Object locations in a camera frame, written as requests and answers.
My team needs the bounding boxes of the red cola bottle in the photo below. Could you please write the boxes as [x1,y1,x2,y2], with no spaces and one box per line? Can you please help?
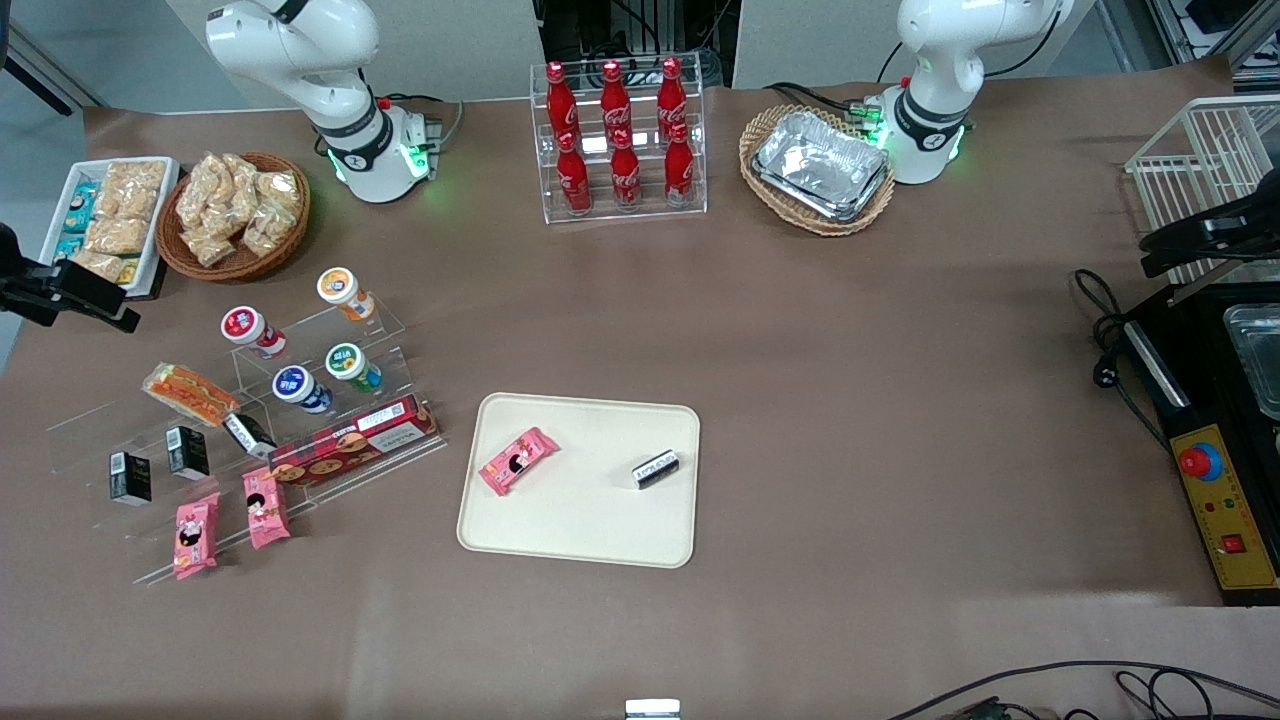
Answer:
[598,60,633,139]
[545,62,581,141]
[656,57,689,133]
[664,124,697,206]
[556,132,593,214]
[610,130,643,211]

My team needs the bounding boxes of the white wire basket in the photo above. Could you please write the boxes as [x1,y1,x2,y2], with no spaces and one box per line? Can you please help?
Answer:
[1125,95,1280,291]

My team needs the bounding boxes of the blue-lid cup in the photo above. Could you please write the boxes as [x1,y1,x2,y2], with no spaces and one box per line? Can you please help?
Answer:
[272,365,334,416]

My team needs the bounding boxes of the metal pan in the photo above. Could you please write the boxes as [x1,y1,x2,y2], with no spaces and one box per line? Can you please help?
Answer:
[1222,305,1280,421]

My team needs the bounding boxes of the black cable on table edge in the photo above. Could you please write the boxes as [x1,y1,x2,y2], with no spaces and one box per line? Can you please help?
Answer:
[885,660,1280,720]

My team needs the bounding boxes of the orange-lid cup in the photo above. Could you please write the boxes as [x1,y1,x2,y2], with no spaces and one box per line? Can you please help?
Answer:
[317,267,377,323]

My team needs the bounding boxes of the brown wicker snack basket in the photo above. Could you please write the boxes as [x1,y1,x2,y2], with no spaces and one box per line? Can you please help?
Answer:
[155,152,312,283]

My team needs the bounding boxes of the black base cable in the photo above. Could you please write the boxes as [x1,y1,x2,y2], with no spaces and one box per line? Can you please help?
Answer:
[765,82,881,121]

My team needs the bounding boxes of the stack of foil trays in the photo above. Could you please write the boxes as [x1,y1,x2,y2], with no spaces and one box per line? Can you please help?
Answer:
[752,110,891,221]

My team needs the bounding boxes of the red-lid cup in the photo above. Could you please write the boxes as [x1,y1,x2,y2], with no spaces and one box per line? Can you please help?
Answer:
[221,306,288,361]

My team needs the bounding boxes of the clear acrylic stepped shelf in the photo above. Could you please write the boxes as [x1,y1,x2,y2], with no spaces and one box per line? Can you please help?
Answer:
[45,295,448,586]

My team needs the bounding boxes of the red cookie box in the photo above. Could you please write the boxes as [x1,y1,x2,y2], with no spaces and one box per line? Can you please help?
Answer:
[268,394,439,487]

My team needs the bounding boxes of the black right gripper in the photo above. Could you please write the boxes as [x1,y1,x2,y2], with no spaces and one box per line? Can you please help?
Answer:
[0,225,141,333]

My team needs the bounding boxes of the beige plastic tray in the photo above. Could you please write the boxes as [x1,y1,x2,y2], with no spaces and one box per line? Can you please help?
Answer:
[456,392,701,570]

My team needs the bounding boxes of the pink snack pack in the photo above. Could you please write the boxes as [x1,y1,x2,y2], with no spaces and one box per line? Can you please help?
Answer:
[173,492,221,581]
[478,427,561,497]
[242,467,292,551]

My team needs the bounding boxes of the black power cable with plug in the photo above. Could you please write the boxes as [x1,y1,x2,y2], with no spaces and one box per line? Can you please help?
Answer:
[1072,268,1171,451]

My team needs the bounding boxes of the light wicker basket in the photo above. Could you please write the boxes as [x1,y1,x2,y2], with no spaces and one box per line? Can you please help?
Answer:
[739,104,897,237]

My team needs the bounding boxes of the green-lid cup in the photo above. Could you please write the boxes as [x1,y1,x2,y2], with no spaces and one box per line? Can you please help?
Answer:
[325,343,383,393]

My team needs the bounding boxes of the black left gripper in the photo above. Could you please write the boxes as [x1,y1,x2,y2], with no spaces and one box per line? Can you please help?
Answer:
[1140,170,1280,279]

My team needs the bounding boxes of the clear acrylic bottle rack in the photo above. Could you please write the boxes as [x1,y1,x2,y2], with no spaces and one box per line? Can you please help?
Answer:
[530,52,708,225]

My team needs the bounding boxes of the sandwich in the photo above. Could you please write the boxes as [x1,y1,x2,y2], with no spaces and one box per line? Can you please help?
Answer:
[143,362,241,429]

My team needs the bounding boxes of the tan snack bag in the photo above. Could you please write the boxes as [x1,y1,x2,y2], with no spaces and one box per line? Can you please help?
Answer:
[222,153,263,201]
[255,170,303,216]
[183,222,241,269]
[177,155,226,226]
[243,205,291,259]

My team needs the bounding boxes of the dark metal frame bar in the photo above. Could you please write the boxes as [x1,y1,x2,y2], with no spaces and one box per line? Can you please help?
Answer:
[0,30,101,116]

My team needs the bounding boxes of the yellow control panel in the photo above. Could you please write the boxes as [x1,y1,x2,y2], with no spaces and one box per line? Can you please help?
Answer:
[1170,425,1279,591]

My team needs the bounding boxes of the black machine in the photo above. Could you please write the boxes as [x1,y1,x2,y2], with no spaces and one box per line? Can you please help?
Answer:
[1120,280,1280,606]

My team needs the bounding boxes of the white rectangular snack tray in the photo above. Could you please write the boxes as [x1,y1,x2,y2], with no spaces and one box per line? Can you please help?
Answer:
[38,157,181,301]

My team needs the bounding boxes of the small black box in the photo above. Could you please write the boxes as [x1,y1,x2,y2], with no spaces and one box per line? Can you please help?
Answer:
[633,449,682,491]
[165,425,211,481]
[222,412,278,461]
[109,452,153,507]

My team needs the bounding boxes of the looped black cable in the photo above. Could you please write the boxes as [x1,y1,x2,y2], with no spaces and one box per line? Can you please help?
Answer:
[1115,668,1280,720]

